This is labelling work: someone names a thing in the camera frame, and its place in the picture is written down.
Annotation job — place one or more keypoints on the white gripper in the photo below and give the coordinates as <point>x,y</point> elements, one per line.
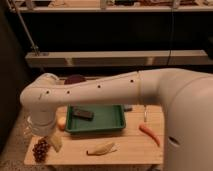
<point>44,130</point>

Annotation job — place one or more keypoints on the dark red grape bunch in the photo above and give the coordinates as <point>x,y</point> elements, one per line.
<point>40,150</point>

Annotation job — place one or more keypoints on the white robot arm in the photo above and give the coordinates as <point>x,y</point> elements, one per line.
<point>186,98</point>

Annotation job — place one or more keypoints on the purple bowl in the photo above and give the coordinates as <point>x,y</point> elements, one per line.
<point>73,79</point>

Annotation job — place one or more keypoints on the dark rectangular block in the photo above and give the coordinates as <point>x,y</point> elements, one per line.
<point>83,114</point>

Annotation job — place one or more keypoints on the pale yellow banana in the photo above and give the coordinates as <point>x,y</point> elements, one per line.
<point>102,149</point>

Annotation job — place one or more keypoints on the green plastic tray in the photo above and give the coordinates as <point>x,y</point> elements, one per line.
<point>105,118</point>

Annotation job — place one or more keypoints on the grey metal shelf beam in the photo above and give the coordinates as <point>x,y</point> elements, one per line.
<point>118,58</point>

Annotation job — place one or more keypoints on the orange carrot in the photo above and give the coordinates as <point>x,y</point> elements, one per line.
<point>150,133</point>

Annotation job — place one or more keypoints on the small silver utensil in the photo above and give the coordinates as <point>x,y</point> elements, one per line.
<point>145,113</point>

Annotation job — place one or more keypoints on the diagonal metal pole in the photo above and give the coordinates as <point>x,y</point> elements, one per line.
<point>21,31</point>

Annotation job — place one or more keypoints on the upper shelf with clutter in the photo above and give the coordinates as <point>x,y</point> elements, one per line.
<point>111,5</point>

